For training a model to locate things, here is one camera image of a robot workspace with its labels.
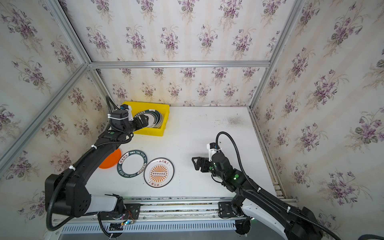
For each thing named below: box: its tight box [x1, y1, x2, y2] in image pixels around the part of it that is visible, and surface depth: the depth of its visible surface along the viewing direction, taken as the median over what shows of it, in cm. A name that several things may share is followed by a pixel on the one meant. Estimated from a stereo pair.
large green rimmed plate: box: [117, 149, 148, 178], surface depth 92 cm
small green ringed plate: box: [159, 112, 164, 128], surface depth 109 cm
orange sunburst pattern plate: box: [143, 157, 175, 189], surface depth 88 cm
